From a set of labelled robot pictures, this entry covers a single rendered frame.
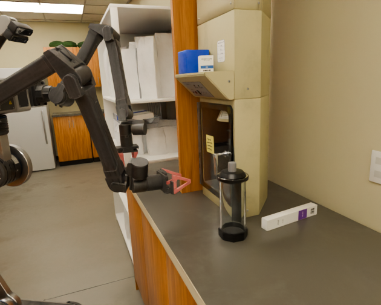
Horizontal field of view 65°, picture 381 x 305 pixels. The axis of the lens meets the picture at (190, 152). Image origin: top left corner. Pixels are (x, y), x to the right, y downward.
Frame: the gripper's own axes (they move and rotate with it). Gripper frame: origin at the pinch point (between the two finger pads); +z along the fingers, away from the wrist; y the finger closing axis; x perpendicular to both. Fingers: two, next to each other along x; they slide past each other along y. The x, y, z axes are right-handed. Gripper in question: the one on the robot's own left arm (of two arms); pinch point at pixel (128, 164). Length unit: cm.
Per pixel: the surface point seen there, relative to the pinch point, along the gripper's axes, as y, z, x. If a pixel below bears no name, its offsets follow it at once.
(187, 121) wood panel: 27.9, -19.0, -8.9
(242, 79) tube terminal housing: 36, -37, -46
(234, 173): 25, -7, -59
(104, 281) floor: -15, 110, 74
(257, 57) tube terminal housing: 42, -45, -46
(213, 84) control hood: 24, -36, -46
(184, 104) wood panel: 27.1, -27.3, -8.9
